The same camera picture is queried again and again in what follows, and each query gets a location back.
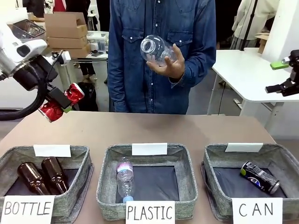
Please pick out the brown glass beer bottle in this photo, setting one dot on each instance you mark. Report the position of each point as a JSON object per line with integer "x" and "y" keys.
{"x": 54, "y": 175}
{"x": 31, "y": 178}

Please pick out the white table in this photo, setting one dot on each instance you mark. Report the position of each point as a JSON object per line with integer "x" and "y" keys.
{"x": 245, "y": 77}

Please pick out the crushed red soda can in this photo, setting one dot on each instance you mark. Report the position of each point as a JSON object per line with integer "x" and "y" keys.
{"x": 76, "y": 93}

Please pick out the person's left hand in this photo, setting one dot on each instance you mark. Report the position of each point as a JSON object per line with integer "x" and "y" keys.
{"x": 175, "y": 68}

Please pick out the person in beige clothes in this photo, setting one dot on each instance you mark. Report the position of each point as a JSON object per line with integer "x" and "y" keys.
{"x": 257, "y": 18}

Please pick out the white desk with clutter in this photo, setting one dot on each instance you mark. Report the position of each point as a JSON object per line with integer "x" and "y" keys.
{"x": 98, "y": 44}

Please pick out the clear plastic bottle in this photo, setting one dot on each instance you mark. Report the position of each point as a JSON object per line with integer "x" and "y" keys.
{"x": 155, "y": 50}

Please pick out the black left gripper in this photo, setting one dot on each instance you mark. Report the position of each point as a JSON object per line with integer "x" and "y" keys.
{"x": 30, "y": 74}

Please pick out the white paper card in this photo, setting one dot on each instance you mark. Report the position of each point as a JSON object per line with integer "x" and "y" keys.
{"x": 244, "y": 147}
{"x": 52, "y": 150}
{"x": 149, "y": 149}

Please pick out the person's left forearm denim sleeve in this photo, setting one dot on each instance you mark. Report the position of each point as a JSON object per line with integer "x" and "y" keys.
{"x": 198, "y": 72}

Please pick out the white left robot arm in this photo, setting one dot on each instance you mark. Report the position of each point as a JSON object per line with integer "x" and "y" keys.
{"x": 16, "y": 49}

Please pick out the black bag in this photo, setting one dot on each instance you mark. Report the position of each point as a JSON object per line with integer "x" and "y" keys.
{"x": 90, "y": 98}

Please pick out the grey fabric basket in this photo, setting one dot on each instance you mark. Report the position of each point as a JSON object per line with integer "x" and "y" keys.
{"x": 289, "y": 168}
{"x": 149, "y": 210}
{"x": 79, "y": 177}

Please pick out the black stand pole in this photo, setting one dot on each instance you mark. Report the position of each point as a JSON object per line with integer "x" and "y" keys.
{"x": 250, "y": 23}

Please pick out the small open cardboard box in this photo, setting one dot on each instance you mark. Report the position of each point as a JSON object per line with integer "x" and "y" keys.
{"x": 262, "y": 43}

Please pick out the white BOTTLE paper label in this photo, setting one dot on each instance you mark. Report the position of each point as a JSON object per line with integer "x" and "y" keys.
{"x": 28, "y": 210}

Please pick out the right gripper green-padded finger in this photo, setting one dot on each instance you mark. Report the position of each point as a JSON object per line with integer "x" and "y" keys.
{"x": 278, "y": 88}
{"x": 279, "y": 65}

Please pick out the white CAN paper label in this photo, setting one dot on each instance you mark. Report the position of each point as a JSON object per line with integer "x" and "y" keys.
{"x": 257, "y": 210}

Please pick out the white PLASTIC paper label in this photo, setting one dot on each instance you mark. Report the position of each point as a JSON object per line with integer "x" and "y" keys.
{"x": 150, "y": 212}

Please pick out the black drink can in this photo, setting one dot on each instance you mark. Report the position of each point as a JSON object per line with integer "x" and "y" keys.
{"x": 260, "y": 177}

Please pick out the stacked brown cardboard boxes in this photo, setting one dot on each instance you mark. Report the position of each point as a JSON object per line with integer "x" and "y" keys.
{"x": 67, "y": 35}

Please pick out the plastic bottle with pink label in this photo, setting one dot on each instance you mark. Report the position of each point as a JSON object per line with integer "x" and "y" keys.
{"x": 125, "y": 179}

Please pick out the person in denim shirt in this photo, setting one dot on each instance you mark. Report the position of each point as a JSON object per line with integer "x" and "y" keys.
{"x": 140, "y": 77}

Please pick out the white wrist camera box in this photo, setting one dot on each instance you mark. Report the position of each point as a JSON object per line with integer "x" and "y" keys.
{"x": 64, "y": 57}

